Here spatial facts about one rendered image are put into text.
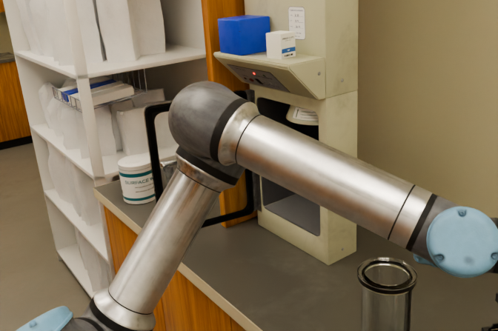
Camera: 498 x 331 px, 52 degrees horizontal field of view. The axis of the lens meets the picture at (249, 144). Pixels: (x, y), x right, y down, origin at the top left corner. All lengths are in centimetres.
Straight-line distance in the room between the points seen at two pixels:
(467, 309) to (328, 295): 32
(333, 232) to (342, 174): 79
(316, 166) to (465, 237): 18
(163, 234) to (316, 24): 65
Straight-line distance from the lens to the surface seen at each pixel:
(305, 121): 137
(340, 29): 126
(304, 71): 119
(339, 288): 136
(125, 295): 88
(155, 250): 85
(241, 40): 131
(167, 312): 185
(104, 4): 231
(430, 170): 166
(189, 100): 72
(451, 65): 155
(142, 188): 187
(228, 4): 150
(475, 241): 60
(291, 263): 145
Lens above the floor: 172
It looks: 19 degrees down
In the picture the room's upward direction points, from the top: 4 degrees counter-clockwise
